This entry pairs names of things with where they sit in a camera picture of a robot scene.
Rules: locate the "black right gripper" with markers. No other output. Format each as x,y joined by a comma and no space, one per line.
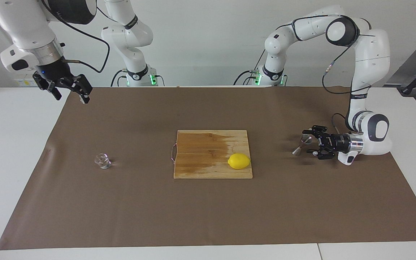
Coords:
54,72

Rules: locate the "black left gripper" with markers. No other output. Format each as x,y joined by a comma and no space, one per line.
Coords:
338,142

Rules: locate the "steel double jigger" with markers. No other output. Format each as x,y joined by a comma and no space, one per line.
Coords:
305,141

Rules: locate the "small clear glass cup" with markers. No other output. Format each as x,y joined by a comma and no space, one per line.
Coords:
103,161

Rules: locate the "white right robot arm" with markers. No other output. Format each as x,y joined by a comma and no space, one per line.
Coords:
24,21

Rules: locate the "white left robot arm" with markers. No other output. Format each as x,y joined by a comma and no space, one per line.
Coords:
370,54

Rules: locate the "yellow lemon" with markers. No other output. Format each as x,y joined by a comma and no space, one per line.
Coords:
239,161

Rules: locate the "wooden cutting board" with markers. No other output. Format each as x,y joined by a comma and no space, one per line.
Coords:
193,162

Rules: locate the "brown paper table mat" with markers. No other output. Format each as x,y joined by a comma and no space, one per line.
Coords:
121,209

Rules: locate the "white wall socket box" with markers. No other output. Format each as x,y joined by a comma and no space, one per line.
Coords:
25,83

